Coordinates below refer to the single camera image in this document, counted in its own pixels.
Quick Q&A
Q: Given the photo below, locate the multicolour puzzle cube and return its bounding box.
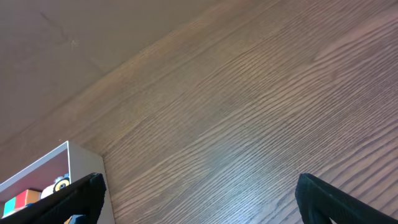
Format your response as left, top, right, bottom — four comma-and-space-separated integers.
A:
2, 189, 41, 218

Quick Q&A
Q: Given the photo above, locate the white box with pink interior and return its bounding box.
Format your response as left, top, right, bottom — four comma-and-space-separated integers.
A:
1, 141, 115, 223

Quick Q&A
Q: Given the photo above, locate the yellow plush duck toy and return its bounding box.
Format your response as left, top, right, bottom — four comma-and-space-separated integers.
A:
40, 177, 64, 199

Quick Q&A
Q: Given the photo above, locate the grey and yellow toy truck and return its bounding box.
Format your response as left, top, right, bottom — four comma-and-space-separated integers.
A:
53, 174, 70, 192

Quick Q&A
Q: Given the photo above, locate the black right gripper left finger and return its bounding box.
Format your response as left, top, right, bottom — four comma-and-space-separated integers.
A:
1, 173, 106, 224

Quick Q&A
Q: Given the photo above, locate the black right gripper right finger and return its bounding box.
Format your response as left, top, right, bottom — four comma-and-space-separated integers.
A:
295, 173, 397, 224

